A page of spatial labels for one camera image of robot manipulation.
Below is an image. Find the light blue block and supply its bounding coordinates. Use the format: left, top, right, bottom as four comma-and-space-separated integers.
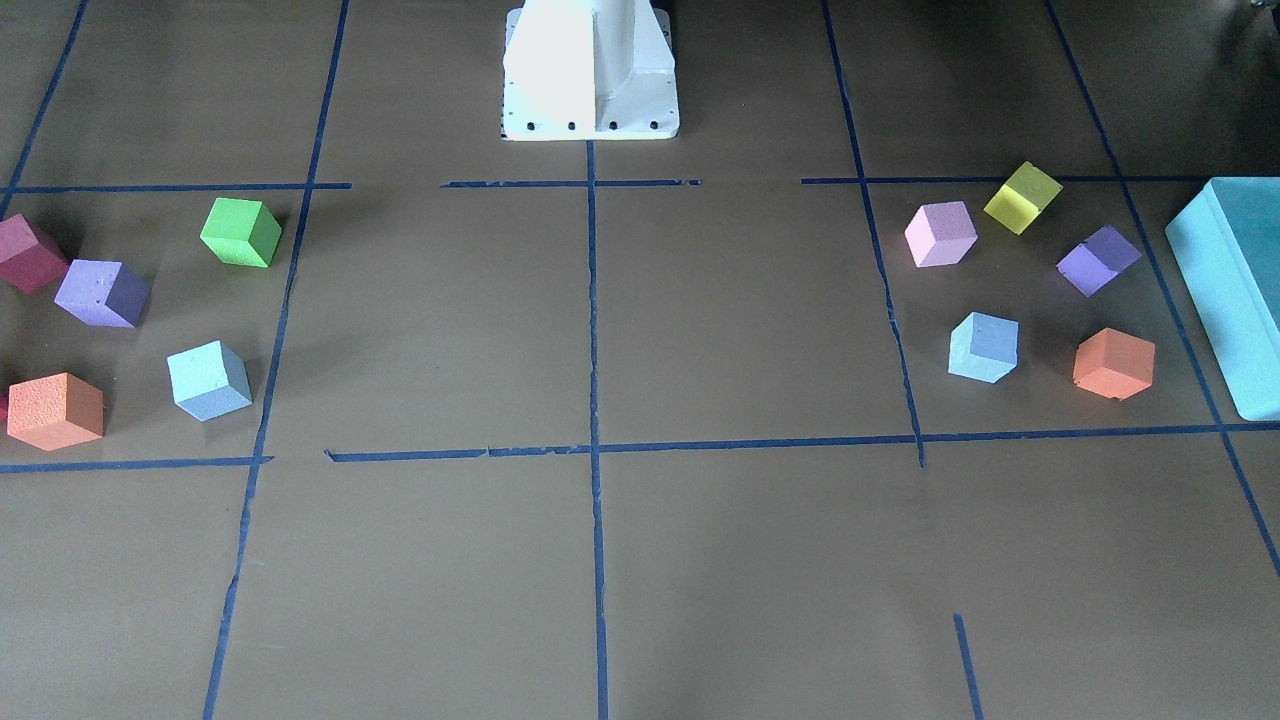
166, 340, 253, 421
948, 313, 1020, 383

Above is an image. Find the pink foam block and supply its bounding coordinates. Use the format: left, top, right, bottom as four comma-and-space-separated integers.
904, 201, 979, 268

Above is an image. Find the yellow foam block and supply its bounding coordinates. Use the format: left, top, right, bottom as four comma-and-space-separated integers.
983, 161, 1062, 236

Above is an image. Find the green foam block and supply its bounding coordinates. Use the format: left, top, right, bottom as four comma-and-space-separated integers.
198, 197, 282, 268

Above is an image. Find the purple foam block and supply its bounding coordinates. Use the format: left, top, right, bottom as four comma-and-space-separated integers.
54, 259, 150, 328
1056, 225, 1143, 299

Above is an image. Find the teal plastic bin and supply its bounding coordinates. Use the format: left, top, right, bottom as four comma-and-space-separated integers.
1166, 176, 1279, 421

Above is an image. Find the red foam block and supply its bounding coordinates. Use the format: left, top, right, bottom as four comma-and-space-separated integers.
1, 213, 70, 293

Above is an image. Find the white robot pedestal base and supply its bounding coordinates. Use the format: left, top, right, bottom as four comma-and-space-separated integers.
500, 1, 681, 142

